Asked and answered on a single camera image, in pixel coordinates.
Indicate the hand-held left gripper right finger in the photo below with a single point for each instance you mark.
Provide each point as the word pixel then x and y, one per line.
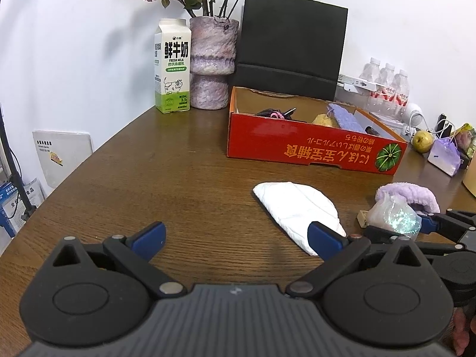
pixel 325 240

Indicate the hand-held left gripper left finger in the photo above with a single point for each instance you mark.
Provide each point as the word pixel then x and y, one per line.
pixel 148 236

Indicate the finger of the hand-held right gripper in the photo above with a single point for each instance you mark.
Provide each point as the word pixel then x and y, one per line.
pixel 427 224
pixel 379 232

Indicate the clear plastic bag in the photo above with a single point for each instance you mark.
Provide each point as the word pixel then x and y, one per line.
pixel 394 217

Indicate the small beige block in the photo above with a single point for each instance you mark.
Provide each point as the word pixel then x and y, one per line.
pixel 362 218

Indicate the purple fluffy headband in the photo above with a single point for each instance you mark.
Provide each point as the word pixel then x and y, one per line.
pixel 409 193

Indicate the white pad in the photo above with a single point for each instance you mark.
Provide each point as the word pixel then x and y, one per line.
pixel 297 204

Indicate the red cardboard box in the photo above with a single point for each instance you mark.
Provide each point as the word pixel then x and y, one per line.
pixel 297 145

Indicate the person's right hand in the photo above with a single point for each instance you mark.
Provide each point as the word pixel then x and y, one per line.
pixel 465 334

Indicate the cream thermos jug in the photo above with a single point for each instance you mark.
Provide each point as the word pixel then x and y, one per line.
pixel 470 178

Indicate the purple tissue packet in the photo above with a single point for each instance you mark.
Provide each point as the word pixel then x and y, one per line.
pixel 444 154

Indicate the green apple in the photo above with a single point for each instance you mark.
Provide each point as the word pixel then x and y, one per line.
pixel 423 141

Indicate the colourful snack package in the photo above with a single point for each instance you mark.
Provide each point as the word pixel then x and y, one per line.
pixel 466 135

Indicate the black charger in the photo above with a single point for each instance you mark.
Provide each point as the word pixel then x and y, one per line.
pixel 442 122

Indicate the white leaning panel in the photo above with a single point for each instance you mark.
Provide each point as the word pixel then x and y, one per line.
pixel 67 156

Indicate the clear plastic container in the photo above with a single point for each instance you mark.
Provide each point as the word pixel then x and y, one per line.
pixel 349 98

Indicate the blue white printed bag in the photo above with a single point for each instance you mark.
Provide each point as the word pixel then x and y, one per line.
pixel 15 204

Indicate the black light stand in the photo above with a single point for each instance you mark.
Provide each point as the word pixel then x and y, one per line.
pixel 15 171

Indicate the white flat carton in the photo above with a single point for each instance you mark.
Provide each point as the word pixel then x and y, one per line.
pixel 353 81

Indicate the white green milk carton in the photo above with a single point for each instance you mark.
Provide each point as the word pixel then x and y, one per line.
pixel 173 67

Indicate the purple mottled vase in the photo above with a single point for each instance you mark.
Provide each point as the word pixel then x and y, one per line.
pixel 212 55

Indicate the black paper bag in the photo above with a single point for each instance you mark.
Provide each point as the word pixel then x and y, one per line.
pixel 293 37

